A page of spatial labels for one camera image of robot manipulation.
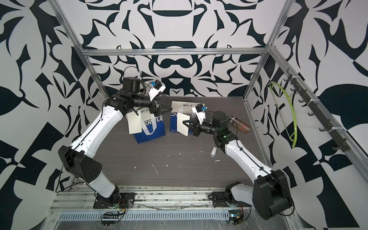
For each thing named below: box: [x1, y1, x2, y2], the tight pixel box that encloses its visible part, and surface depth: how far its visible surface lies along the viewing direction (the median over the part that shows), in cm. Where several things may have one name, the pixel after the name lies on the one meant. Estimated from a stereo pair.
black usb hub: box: [102, 214, 120, 219], surface depth 74 cm
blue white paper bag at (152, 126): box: [133, 106, 166, 145], surface depth 88 cm
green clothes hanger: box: [268, 81, 298, 149], surface depth 71 cm
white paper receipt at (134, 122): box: [125, 110, 143, 135], surface depth 82 cm
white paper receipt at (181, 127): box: [176, 112, 191, 137], surface depth 76 cm
